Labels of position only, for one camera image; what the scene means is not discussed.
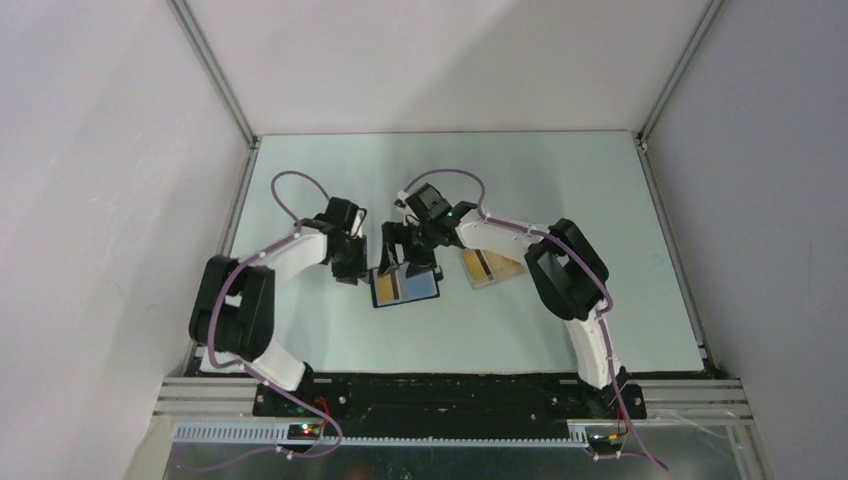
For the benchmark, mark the right controller board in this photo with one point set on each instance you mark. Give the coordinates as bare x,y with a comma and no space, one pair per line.
608,446

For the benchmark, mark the aluminium frame post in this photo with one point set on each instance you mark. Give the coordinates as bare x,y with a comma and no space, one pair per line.
198,41
698,35

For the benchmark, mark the clear plastic card tray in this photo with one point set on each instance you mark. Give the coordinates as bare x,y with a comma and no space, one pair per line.
484,268

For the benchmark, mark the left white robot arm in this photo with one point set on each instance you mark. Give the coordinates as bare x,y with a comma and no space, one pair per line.
234,311

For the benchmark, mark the right aluminium frame post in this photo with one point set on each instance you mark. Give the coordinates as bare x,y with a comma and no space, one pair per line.
698,35

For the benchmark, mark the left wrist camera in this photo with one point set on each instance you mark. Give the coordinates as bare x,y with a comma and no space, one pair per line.
358,223

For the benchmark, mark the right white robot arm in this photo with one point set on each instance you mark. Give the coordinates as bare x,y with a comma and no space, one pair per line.
569,276

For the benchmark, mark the controller board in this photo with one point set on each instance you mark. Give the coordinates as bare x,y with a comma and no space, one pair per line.
608,446
304,432

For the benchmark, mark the left aluminium frame post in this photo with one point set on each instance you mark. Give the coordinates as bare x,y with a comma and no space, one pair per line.
198,41

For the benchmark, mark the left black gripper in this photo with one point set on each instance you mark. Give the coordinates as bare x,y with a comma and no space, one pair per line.
359,269

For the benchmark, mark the orange VIP card in tray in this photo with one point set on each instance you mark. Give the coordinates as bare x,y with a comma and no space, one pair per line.
502,267

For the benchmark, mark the left controller board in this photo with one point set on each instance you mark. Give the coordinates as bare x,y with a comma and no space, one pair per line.
304,432

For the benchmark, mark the orange credit card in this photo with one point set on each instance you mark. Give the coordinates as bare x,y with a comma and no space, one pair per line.
387,288
477,268

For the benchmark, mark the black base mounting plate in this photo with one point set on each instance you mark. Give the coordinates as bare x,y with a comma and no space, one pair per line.
487,407

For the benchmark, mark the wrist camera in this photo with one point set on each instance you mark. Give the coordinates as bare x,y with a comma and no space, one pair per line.
401,201
358,223

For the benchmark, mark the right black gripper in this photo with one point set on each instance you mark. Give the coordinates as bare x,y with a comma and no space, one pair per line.
397,234

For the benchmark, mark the black card holder wallet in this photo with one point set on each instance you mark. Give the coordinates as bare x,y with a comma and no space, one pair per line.
418,288

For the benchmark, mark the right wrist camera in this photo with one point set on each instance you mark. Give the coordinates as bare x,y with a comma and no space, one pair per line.
401,201

